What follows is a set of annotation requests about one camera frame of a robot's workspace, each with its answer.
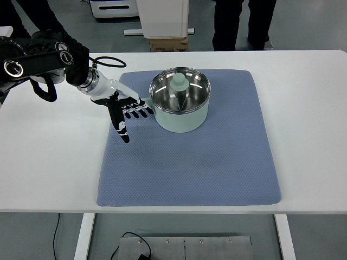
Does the white table leg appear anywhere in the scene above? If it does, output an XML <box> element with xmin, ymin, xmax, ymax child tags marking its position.
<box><xmin>74</xmin><ymin>213</ymin><xmax>96</xmax><ymax>260</ymax></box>
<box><xmin>274</xmin><ymin>214</ymin><xmax>297</xmax><ymax>260</ymax></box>

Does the cardboard box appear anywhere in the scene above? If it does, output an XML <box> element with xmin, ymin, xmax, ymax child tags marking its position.
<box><xmin>149</xmin><ymin>37</ymin><xmax>189</xmax><ymax>52</ymax></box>

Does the person in black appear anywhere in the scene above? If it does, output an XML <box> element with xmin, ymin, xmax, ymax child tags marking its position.
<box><xmin>0</xmin><ymin>0</ymin><xmax>65</xmax><ymax>38</ymax></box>
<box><xmin>212</xmin><ymin>0</ymin><xmax>277</xmax><ymax>52</ymax></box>

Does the blue quilted mat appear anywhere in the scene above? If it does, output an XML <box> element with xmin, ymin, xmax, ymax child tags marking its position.
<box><xmin>97</xmin><ymin>69</ymin><xmax>281</xmax><ymax>206</ymax></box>

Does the person in black right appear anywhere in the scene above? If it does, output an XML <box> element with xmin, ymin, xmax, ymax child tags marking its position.
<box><xmin>212</xmin><ymin>0</ymin><xmax>277</xmax><ymax>52</ymax></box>

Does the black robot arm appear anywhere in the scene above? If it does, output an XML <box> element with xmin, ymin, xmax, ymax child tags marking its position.
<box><xmin>1</xmin><ymin>30</ymin><xmax>153</xmax><ymax>143</ymax></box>

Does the white table leg left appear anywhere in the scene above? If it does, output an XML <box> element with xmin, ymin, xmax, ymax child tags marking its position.
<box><xmin>74</xmin><ymin>213</ymin><xmax>96</xmax><ymax>260</ymax></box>

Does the green pot with handle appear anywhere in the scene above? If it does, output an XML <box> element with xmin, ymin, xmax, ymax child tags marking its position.
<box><xmin>143</xmin><ymin>67</ymin><xmax>211</xmax><ymax>134</ymax></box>

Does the black power cable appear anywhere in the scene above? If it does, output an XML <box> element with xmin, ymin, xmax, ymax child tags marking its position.
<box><xmin>53</xmin><ymin>212</ymin><xmax>153</xmax><ymax>260</ymax></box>

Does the white appliance in background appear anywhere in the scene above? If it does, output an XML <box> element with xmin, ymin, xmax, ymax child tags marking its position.
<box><xmin>89</xmin><ymin>0</ymin><xmax>139</xmax><ymax>18</ymax></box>

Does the white cabinet stand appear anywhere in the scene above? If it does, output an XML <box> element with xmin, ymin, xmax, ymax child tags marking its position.
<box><xmin>124</xmin><ymin>0</ymin><xmax>195</xmax><ymax>39</ymax></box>

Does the metal base plate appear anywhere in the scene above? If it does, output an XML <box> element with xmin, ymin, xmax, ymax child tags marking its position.
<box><xmin>118</xmin><ymin>236</ymin><xmax>253</xmax><ymax>259</ymax></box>

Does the grey floor plate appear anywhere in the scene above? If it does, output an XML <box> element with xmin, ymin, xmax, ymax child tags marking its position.
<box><xmin>264</xmin><ymin>40</ymin><xmax>274</xmax><ymax>50</ymax></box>

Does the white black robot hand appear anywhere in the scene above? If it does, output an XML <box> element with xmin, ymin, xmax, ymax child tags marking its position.
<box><xmin>89</xmin><ymin>73</ymin><xmax>154</xmax><ymax>143</ymax></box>

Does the glass lid with green knob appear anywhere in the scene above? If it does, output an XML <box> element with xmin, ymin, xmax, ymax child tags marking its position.
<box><xmin>149</xmin><ymin>67</ymin><xmax>211</xmax><ymax>114</ymax></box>

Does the white table leg right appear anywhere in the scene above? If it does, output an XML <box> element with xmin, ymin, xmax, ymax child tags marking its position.
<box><xmin>274</xmin><ymin>214</ymin><xmax>297</xmax><ymax>260</ymax></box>

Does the person in black left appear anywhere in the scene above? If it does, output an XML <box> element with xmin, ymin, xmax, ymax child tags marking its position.
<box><xmin>0</xmin><ymin>0</ymin><xmax>65</xmax><ymax>38</ymax></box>

